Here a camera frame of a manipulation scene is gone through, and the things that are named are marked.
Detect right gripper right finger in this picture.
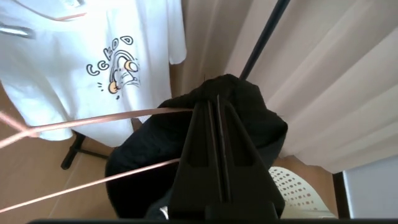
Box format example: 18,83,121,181
217,95,285,218

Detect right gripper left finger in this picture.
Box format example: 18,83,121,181
169,98,223,218

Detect black shorts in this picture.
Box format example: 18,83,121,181
104,73,289,219

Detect pink clothes hanger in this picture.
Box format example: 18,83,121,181
52,12,88,22
0,106,194,215

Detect white printed t-shirt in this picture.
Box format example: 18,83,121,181
0,0,188,148

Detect white laundry basket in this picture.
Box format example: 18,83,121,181
267,166,339,219

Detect black clothes rack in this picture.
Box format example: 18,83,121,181
60,0,292,171

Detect white curtain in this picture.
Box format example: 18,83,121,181
169,0,398,174

